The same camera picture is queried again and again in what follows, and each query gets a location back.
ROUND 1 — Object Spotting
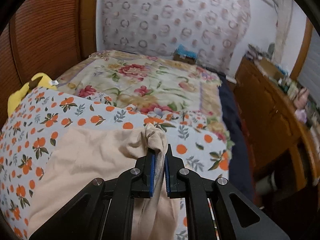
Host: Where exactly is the peach printed t-shirt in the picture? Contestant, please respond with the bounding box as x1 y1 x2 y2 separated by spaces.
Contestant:
27 124 180 239

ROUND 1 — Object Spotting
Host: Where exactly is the stack of folded clothes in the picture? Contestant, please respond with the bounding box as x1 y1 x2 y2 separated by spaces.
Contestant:
245 44 269 61

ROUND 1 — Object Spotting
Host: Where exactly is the dark blue blanket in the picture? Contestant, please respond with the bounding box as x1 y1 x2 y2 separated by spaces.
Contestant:
218 73 254 201

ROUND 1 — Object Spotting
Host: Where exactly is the orange-print white bedsheet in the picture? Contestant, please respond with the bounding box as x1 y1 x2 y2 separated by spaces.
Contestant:
1 88 231 239

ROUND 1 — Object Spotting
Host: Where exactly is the wooden sideboard cabinet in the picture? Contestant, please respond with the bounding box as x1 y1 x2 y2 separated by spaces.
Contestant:
234 58 319 189

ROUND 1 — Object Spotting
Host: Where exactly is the pink jug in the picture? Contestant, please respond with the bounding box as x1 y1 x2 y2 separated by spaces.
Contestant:
293 87 310 109

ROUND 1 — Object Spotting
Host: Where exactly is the yellow plush toy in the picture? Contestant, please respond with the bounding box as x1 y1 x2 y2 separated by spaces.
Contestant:
7 73 59 116

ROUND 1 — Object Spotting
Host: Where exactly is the floral quilt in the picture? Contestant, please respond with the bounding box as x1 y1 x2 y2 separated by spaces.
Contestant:
58 50 234 150

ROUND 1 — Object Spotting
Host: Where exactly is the cardboard box on cabinet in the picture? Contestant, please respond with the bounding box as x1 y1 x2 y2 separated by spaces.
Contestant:
258 57 284 80

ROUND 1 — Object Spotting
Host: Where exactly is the grey window blind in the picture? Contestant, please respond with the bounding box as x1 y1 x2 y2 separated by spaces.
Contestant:
298 29 320 93

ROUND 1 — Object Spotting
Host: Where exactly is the box with blue cloth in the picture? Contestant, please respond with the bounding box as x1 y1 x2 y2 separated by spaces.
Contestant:
173 44 197 64

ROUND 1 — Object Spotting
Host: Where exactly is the brown louvered wardrobe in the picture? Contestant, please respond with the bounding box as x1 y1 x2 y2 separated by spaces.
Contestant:
1 0 97 124

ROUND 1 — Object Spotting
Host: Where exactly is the circle-pattern sheer curtain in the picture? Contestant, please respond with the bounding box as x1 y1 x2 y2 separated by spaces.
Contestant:
96 0 251 73

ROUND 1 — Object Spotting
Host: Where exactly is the beige tied side curtain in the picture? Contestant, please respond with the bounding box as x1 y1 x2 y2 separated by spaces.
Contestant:
273 0 293 64

